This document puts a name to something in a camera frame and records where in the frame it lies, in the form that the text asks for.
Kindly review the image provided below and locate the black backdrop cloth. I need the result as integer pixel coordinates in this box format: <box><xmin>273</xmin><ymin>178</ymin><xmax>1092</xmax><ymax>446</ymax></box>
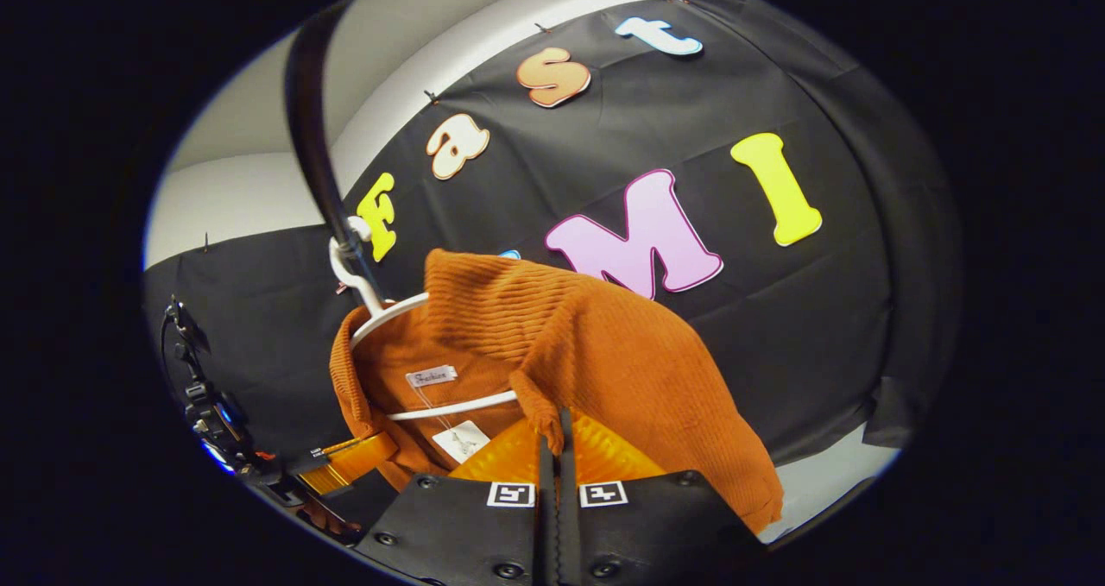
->
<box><xmin>142</xmin><ymin>0</ymin><xmax>963</xmax><ymax>483</ymax></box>

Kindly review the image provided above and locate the orange corduroy shirt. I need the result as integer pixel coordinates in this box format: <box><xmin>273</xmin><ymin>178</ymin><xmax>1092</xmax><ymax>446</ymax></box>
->
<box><xmin>328</xmin><ymin>248</ymin><xmax>786</xmax><ymax>535</ymax></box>

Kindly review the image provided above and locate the black clothes rack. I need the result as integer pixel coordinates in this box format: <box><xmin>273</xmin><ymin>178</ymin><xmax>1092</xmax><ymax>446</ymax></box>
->
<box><xmin>283</xmin><ymin>0</ymin><xmax>391</xmax><ymax>311</ymax></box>

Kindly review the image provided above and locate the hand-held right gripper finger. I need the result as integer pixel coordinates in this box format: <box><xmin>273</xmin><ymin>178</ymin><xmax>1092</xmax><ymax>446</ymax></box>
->
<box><xmin>354</xmin><ymin>409</ymin><xmax>558</xmax><ymax>586</ymax></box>
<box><xmin>557</xmin><ymin>406</ymin><xmax>769</xmax><ymax>586</ymax></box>

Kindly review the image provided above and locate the white clothes hanger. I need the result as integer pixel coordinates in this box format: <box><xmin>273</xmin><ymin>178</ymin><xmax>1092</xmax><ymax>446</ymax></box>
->
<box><xmin>326</xmin><ymin>215</ymin><xmax>519</xmax><ymax>423</ymax></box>

